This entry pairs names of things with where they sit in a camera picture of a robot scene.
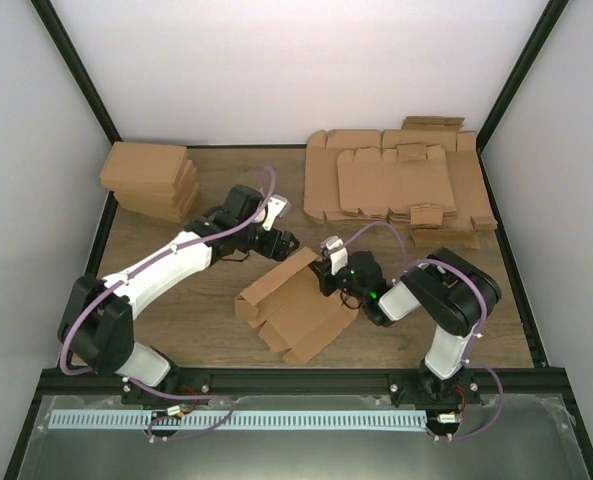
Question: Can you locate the left black corner frame post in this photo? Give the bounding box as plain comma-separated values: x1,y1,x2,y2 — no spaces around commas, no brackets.
30,0,122,143

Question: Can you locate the bottom folded cardboard box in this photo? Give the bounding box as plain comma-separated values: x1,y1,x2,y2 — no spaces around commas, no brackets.
114,187,199,221

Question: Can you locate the right black corner frame post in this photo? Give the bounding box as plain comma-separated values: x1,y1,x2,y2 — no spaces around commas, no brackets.
480,0,571,147

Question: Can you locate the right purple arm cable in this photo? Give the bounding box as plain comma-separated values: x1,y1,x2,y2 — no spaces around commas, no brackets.
340,220,505,441

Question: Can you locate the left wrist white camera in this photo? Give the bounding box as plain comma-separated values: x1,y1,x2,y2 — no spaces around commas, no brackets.
262,195,291,231

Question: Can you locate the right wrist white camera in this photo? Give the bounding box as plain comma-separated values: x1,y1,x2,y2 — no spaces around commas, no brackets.
321,235,348,275

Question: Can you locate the light blue slotted cable duct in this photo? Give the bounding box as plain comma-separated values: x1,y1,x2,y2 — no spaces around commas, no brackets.
47,409,427,432

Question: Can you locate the black corner frame post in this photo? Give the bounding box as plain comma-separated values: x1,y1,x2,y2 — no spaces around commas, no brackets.
30,0,122,143
480,0,571,147

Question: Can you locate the pile of flat cardboard blanks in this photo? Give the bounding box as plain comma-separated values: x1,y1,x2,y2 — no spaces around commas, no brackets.
303,116,498,248

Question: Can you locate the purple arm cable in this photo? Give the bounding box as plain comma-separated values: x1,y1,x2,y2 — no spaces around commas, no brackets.
340,220,505,441
57,166,280,445

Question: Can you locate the wrist white camera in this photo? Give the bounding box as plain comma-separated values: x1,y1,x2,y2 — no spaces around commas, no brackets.
262,195,291,231
321,235,348,275

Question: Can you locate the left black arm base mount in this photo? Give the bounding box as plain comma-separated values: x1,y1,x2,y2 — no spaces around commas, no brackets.
122,367,231,406

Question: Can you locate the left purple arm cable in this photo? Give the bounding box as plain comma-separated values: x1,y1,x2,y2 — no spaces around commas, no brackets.
57,166,280,445

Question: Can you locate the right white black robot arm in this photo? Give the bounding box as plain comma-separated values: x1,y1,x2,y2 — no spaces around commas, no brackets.
310,247,502,403

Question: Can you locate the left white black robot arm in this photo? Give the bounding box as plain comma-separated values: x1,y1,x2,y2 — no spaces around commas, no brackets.
58,185,299,404

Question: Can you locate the black aluminium frame rail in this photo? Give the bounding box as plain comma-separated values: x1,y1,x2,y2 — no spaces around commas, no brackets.
36,367,573,396

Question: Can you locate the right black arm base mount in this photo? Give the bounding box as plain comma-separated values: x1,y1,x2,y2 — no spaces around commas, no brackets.
387,368,480,409

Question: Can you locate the top folded cardboard box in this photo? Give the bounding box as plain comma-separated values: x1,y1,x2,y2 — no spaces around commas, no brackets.
100,142,187,193

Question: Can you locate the brown cardboard box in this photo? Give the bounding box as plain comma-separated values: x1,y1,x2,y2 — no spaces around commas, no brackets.
234,248,358,366

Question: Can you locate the folded cardboard box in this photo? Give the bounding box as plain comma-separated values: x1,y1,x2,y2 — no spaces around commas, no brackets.
100,142,187,193
114,187,199,221
114,167,198,205
110,160,196,196
115,182,200,210

